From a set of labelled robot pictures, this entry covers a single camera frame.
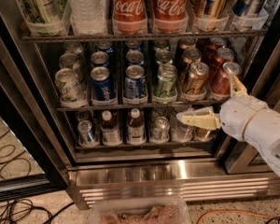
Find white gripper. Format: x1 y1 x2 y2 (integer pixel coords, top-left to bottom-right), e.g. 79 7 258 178
176 75 268 141

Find orange can front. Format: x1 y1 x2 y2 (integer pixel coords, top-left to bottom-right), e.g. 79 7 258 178
182 62 209 95

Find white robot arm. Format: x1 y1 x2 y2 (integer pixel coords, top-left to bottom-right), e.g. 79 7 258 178
176 75 280 177

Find red can front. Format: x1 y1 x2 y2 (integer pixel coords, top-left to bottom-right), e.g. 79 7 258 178
211 62 242 95

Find orange can bottom shelf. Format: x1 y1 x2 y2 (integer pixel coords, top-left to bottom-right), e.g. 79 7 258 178
195 128 215 140

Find red can second row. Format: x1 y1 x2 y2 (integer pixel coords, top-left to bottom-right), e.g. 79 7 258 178
209 48 234 79

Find water bottle bottom shelf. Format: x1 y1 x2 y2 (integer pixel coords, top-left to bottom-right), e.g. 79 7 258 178
175 110 194 142

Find orange can second row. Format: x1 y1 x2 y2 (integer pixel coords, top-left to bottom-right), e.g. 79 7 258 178
179 49 202 79

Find blue white can front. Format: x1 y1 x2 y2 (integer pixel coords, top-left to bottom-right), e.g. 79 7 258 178
124 65 147 99

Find blue gold can top shelf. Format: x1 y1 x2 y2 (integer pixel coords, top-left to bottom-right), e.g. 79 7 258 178
232 0 266 31

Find gold striped can top shelf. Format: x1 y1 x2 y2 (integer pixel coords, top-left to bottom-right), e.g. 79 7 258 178
189 0 232 30

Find right coca-cola can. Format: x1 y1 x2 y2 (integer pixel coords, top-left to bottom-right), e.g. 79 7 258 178
152 0 187 33

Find coca-cola can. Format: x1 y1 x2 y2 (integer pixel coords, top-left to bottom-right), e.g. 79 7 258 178
152 0 187 33
113 0 145 34

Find blue pepsi can front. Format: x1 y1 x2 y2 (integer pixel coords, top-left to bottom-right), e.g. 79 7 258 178
91 66 116 101

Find left coca-cola can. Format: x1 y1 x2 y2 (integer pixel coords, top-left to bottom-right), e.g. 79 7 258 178
113 0 145 34

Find silver blue can bottom shelf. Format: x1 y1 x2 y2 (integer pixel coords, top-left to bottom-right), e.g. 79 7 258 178
77 120 97 147

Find white green can front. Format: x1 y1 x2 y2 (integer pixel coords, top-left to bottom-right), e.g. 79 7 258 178
55 68 85 103

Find clear water bottle top shelf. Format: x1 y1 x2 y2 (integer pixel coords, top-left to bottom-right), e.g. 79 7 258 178
69 0 105 35

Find green white can top shelf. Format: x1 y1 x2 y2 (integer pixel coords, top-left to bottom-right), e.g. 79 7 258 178
22 0 62 36

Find right juice bottle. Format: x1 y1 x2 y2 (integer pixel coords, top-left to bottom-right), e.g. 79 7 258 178
127 108 145 146

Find juice bottle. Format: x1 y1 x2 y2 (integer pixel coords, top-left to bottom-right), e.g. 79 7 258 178
101 110 121 147
127 108 145 146

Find left juice bottle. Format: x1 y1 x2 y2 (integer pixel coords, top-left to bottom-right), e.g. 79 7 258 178
101 110 121 147

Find clear plastic bin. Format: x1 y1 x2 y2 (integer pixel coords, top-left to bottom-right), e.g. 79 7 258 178
90 196 189 224

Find orange cable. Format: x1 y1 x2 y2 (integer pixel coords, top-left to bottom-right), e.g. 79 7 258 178
195 209 280 224

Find black cables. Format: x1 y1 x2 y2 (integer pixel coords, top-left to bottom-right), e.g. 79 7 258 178
0 129 74 224

